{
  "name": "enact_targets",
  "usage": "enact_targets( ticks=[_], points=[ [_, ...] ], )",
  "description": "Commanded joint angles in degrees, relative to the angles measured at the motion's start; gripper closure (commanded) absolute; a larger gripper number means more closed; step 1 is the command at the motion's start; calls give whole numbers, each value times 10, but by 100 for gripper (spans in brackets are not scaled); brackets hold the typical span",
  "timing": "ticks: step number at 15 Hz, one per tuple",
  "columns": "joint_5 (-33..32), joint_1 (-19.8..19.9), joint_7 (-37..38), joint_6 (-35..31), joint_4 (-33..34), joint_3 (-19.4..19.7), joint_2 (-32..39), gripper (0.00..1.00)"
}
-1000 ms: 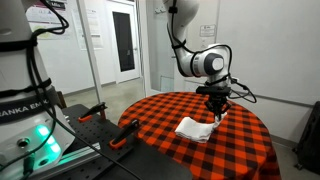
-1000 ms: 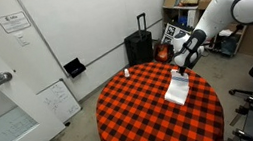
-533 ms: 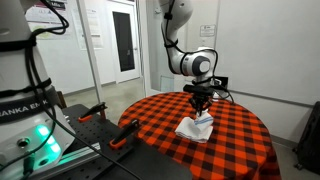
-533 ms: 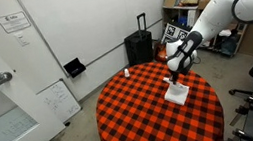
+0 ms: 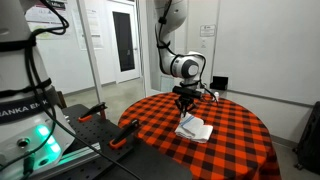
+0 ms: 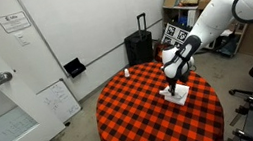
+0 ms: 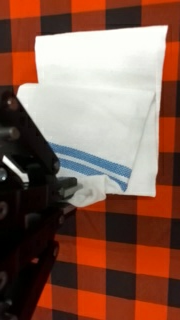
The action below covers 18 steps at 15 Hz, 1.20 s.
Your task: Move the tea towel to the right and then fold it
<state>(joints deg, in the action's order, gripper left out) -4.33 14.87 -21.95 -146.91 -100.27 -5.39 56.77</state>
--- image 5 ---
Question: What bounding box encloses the red black checkered tablecloth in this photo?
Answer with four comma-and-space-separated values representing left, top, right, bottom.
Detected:
118, 92, 281, 180

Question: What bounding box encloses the orange black clamp left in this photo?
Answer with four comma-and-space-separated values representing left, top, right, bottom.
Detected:
78, 102, 107, 122

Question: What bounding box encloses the black wall box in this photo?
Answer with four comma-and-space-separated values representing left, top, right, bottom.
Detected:
210, 76, 228, 90

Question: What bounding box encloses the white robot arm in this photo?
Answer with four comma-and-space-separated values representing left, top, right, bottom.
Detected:
154, 0, 206, 117

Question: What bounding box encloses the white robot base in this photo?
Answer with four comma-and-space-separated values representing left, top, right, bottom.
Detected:
0, 0, 74, 180

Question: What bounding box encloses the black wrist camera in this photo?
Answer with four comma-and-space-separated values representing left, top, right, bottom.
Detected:
172, 86, 201, 99

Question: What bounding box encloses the black suitcase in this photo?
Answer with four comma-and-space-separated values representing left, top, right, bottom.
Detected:
292, 101, 320, 174

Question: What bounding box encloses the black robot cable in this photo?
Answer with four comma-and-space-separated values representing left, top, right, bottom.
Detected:
0, 0, 144, 180

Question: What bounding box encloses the black perforated mounting table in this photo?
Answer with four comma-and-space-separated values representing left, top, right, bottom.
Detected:
34, 104, 192, 180

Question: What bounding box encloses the orange black clamp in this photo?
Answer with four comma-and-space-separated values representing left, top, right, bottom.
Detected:
78, 102, 107, 122
109, 119, 139, 149

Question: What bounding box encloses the orange black clamp right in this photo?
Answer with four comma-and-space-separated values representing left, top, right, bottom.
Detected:
109, 119, 139, 149

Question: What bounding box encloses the small white bottle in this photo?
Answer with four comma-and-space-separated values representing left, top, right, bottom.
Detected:
214, 92, 220, 102

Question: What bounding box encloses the white blue-striped tea towel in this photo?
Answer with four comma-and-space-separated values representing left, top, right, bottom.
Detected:
175, 113, 213, 143

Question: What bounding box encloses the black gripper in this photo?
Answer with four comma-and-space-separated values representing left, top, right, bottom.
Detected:
175, 96, 196, 117

